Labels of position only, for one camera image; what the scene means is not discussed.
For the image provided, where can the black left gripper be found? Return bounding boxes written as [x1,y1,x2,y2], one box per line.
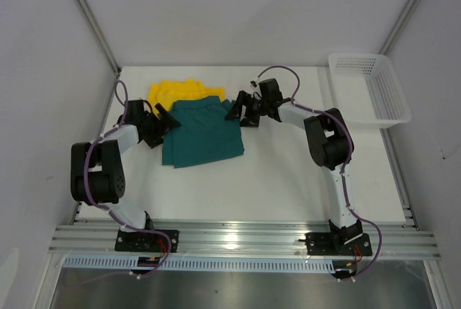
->
[141,104,180,148]

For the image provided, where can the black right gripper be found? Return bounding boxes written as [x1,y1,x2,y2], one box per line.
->
[225,91,269,127]

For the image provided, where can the yellow shorts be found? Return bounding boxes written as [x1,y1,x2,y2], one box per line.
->
[148,79,225,111]

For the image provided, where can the green shorts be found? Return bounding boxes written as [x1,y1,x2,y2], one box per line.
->
[162,96,245,169]

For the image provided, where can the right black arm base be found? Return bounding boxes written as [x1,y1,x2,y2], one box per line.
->
[299,232,373,256]

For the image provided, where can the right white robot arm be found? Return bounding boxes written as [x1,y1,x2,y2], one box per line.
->
[225,79,363,254]

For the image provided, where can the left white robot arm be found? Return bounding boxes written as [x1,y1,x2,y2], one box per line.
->
[71,99,181,251]

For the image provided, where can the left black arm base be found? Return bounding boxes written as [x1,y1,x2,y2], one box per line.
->
[115,230,169,253]

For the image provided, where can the white perforated plastic basket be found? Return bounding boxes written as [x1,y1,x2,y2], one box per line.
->
[328,53,412,129]

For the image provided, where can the left aluminium corner post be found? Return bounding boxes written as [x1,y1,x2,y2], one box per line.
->
[74,0,121,76]

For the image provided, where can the aluminium corner post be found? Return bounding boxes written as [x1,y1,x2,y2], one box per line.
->
[74,0,121,76]
[379,0,422,55]

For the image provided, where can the slotted white cable duct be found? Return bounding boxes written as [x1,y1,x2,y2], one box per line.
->
[63,255,335,274]

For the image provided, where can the aluminium front rail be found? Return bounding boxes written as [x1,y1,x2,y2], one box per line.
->
[48,219,441,261]

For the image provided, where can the right aluminium corner post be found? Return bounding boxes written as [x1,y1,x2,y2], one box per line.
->
[379,0,422,55]

